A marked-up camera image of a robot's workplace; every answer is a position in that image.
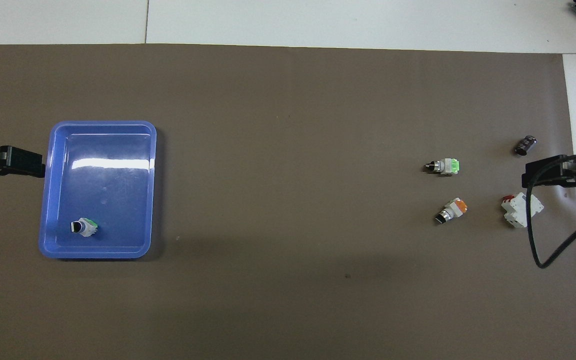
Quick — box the white red circuit breaker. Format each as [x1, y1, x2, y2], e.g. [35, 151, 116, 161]
[500, 192, 545, 229]

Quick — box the small black cylindrical component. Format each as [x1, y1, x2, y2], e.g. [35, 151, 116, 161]
[514, 134, 538, 157]

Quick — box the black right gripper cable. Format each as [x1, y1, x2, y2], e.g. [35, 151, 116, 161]
[525, 154, 576, 270]

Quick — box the light green base switch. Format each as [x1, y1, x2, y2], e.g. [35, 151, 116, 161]
[425, 157, 462, 176]

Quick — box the blue plastic tray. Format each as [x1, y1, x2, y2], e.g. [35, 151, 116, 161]
[38, 120, 158, 260]

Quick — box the brown table mat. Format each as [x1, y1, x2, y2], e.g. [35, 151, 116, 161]
[0, 44, 576, 360]

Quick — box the orange base switch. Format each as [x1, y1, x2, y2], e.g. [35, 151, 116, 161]
[434, 197, 469, 225]

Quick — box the dark green base switch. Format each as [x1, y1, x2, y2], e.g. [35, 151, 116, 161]
[70, 217, 100, 238]

